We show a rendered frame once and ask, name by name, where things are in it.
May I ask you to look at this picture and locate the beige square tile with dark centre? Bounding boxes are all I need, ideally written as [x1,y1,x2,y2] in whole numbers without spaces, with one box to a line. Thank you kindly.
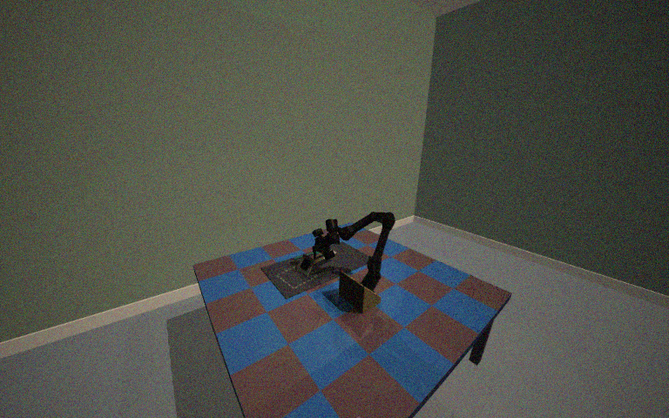
[296,254,315,276]

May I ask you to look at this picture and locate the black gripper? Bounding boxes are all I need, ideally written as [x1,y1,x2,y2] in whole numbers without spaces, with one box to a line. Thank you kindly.
[312,228,335,260]

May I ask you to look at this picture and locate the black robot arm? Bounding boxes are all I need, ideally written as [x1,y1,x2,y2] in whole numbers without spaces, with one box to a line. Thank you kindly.
[324,212,395,293]

